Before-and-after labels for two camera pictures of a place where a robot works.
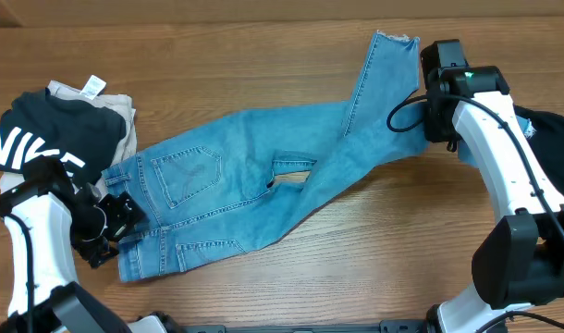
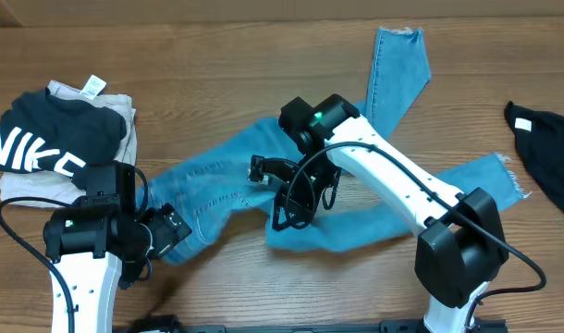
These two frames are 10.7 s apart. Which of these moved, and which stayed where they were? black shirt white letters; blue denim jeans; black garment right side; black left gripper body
Moved: black left gripper body; blue denim jeans
Stayed: black shirt white letters; black garment right side
